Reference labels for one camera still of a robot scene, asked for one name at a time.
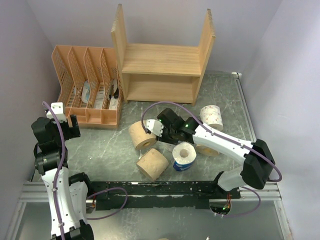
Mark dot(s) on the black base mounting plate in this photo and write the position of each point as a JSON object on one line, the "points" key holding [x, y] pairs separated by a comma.
{"points": [[159, 194]]}

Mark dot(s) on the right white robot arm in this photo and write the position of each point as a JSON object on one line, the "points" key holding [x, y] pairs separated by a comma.
{"points": [[255, 159]]}

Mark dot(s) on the ruler set package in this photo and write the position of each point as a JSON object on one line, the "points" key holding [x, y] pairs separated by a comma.
{"points": [[99, 99]]}

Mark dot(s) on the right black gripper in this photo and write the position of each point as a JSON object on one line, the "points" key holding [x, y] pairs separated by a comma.
{"points": [[163, 138]]}

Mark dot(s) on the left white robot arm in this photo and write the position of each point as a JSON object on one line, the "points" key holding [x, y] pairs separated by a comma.
{"points": [[66, 194]]}

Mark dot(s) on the beige toilet roll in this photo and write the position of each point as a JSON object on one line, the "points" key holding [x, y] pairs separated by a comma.
{"points": [[140, 139], [152, 164], [206, 150]]}

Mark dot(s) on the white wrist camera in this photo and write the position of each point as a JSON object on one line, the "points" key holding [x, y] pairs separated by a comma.
{"points": [[155, 127], [58, 109]]}

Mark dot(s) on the wooden two-tier shelf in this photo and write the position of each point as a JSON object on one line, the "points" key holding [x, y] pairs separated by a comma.
{"points": [[161, 72]]}

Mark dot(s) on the white dotted toilet roll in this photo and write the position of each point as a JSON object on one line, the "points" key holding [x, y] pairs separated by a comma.
{"points": [[211, 115]]}

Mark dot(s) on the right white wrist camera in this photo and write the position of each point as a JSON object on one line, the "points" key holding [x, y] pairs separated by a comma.
{"points": [[155, 127]]}

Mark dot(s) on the white stapler box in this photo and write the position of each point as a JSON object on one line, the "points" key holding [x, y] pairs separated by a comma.
{"points": [[113, 104]]}

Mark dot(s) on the white toilet roll blue wrapper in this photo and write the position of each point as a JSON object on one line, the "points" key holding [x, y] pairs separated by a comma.
{"points": [[184, 155]]}

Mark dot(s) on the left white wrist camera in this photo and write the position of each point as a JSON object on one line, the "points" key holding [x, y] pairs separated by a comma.
{"points": [[58, 109]]}

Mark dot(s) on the orange plastic desk organizer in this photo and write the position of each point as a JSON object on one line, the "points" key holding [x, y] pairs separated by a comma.
{"points": [[76, 64]]}

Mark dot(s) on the blue correction tape pack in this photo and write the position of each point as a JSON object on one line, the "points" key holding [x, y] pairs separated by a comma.
{"points": [[86, 91]]}

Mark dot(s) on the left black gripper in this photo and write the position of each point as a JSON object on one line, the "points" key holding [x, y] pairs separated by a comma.
{"points": [[71, 132]]}

